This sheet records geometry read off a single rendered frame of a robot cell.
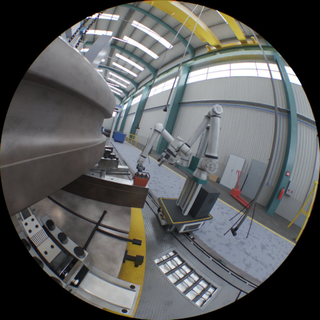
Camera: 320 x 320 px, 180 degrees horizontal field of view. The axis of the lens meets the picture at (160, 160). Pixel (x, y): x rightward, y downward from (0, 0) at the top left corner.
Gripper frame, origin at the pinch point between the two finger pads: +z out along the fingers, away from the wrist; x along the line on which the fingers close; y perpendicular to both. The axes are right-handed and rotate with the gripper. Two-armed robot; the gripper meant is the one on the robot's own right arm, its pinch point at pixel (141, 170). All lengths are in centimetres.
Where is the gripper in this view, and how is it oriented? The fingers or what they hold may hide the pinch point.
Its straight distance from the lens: 146.1
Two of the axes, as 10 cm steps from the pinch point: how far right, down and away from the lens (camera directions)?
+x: 9.2, 2.2, 3.2
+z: 2.6, 2.6, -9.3
